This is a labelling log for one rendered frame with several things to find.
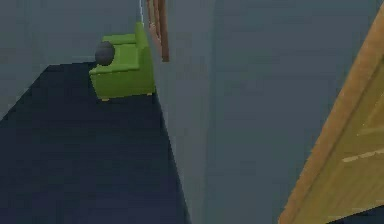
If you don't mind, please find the grey ball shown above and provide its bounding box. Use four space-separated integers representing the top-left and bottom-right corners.
94 40 116 67

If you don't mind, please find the light wooden room door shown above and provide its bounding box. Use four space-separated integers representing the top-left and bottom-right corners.
277 2 384 224

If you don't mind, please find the green armchair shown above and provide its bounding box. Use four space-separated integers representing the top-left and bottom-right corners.
88 21 157 102

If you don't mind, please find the brown framed wall picture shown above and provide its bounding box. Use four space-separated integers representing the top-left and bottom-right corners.
145 0 170 63

